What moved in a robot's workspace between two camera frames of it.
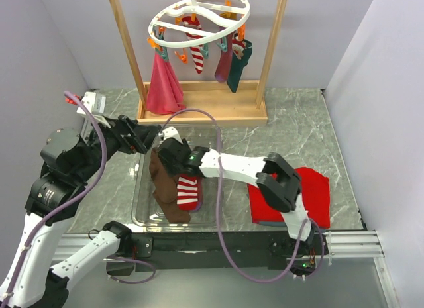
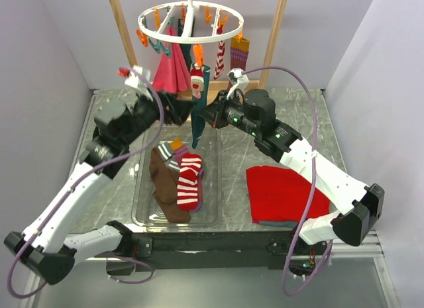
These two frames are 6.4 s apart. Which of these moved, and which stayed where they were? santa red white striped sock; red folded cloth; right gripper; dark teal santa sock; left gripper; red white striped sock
Moved: left gripper; santa red white striped sock; right gripper; dark teal santa sock
Stayed: red white striped sock; red folded cloth
